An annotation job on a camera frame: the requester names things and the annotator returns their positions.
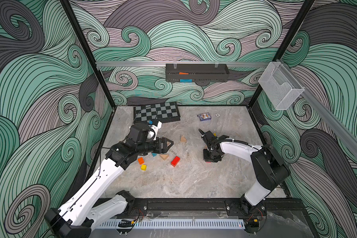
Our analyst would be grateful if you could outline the red rectangular block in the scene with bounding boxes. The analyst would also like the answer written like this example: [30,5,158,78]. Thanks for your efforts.
[171,156,180,167]

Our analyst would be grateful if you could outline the white perforated cable duct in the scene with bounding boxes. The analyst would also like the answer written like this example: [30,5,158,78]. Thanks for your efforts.
[98,218,246,230]

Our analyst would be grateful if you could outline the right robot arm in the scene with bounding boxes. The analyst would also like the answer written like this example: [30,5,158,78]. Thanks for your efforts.
[203,138,291,215]

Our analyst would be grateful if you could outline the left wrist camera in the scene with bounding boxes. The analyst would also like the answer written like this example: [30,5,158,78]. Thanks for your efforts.
[128,120,162,142]

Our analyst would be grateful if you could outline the black wall tray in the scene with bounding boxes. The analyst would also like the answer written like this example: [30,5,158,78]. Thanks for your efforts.
[165,64,230,85]

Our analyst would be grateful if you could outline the clear acrylic holder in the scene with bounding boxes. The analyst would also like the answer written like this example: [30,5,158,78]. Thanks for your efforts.
[258,61,304,111]

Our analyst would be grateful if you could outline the aluminium wall rail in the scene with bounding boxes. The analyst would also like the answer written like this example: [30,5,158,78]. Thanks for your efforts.
[96,60,270,68]

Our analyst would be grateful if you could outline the playing card box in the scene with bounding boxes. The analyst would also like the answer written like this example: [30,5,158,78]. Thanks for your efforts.
[197,113,212,122]

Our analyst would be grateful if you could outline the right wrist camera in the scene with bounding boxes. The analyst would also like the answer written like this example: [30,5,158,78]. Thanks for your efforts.
[198,129,222,150]

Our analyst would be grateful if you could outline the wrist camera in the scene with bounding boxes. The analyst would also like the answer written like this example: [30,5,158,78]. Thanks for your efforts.
[198,129,222,150]
[128,120,162,142]

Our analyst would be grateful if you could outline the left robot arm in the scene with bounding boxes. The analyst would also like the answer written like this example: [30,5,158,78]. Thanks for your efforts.
[44,137,174,238]

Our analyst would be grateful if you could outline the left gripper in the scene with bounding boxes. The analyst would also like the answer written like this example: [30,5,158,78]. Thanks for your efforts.
[134,137,172,156]

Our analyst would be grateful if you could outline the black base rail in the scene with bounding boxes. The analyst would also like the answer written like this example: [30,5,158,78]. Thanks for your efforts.
[124,198,305,216]

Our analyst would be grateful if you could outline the black grey chessboard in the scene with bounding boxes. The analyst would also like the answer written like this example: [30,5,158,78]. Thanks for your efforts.
[133,102,180,123]

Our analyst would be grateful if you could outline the orange cube block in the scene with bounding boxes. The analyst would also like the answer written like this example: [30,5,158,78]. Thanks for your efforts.
[138,157,144,165]

